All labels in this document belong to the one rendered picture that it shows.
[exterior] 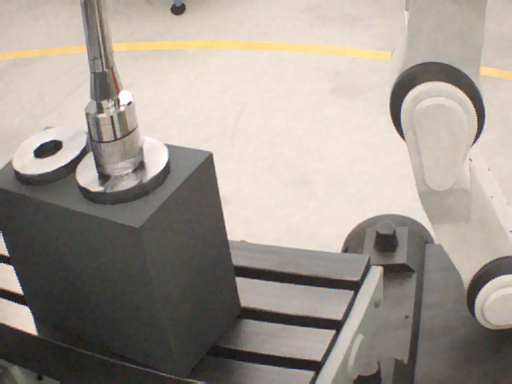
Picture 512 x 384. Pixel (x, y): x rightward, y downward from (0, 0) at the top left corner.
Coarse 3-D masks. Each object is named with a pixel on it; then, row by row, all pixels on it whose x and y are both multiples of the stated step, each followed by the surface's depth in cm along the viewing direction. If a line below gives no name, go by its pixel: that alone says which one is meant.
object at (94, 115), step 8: (120, 96) 73; (128, 96) 73; (88, 104) 73; (120, 104) 72; (128, 104) 72; (88, 112) 72; (96, 112) 71; (104, 112) 71; (112, 112) 71; (120, 112) 71; (128, 112) 72; (88, 120) 72; (96, 120) 71; (104, 120) 71; (112, 120) 71
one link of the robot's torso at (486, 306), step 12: (504, 276) 119; (492, 288) 120; (504, 288) 119; (480, 300) 121; (492, 300) 120; (504, 300) 119; (480, 312) 123; (492, 312) 121; (504, 312) 121; (492, 324) 123; (504, 324) 122
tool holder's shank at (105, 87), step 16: (80, 0) 66; (96, 0) 66; (96, 16) 67; (96, 32) 67; (96, 48) 69; (112, 48) 70; (96, 64) 69; (112, 64) 70; (96, 80) 70; (112, 80) 70; (96, 96) 71; (112, 96) 71
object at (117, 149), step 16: (96, 128) 72; (112, 128) 71; (128, 128) 72; (96, 144) 73; (112, 144) 72; (128, 144) 73; (96, 160) 74; (112, 160) 73; (128, 160) 74; (112, 176) 74
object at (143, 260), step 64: (64, 128) 84; (0, 192) 79; (64, 192) 76; (128, 192) 72; (192, 192) 76; (64, 256) 78; (128, 256) 73; (192, 256) 78; (64, 320) 86; (128, 320) 79; (192, 320) 80
